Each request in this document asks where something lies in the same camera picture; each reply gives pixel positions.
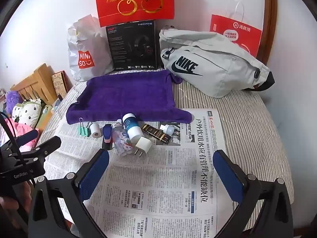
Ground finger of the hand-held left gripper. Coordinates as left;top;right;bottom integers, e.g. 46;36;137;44
25;136;62;163
15;129;40;147

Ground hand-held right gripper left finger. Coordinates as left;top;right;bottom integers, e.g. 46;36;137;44
27;149;111;238

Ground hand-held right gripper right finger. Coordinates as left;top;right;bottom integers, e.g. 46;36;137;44
212;149;294;238

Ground green binder clip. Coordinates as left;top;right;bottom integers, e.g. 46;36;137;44
77;119;93;137

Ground pink jar blue lid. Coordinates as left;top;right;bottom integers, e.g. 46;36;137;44
102;124;115;150

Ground white tape roll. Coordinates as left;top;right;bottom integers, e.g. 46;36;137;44
90;122;102;138

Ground white eraser block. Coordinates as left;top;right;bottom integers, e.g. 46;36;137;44
134;136;151;157

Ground white bottle blue label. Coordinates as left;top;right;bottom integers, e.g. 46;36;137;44
122;113;144;147

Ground black gold striped tube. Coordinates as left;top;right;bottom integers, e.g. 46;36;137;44
142;123;159;135

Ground small white bottle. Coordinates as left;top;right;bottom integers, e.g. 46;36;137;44
160;124;176;136

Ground black tube white print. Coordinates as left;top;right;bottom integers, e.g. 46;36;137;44
152;128;172;144

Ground person's left hand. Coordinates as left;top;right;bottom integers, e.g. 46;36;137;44
10;181;34;231

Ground pink cloth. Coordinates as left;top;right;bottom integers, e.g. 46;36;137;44
0;121;40;152

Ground white spotted plush toy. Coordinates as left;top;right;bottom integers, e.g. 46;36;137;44
11;98;53;129

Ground purple plush toy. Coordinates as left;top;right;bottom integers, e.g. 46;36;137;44
5;91;21;116

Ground clear pill bottle silver cap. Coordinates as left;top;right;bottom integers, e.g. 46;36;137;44
111;119;133;156

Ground wooden headboard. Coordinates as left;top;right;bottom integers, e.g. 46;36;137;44
10;63;58;105

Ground newspaper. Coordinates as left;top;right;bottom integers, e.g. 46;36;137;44
42;108;227;238

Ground purple towel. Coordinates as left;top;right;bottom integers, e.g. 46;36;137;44
66;69;194;125

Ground grey waist bag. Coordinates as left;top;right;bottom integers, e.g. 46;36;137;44
158;26;275;98

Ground white plastic shopping bag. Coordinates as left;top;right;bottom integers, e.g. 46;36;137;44
67;15;113;82

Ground black headphone box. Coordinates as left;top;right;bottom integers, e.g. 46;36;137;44
106;20;160;73

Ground red gift bag gold cherries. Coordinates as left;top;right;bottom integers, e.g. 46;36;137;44
94;0;176;27

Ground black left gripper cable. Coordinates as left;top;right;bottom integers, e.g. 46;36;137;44
0;111;34;165

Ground red paper bag white handles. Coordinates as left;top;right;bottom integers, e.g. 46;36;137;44
210;0;262;57

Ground brown wooden frame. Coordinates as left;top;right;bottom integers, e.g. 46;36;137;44
258;0;278;65

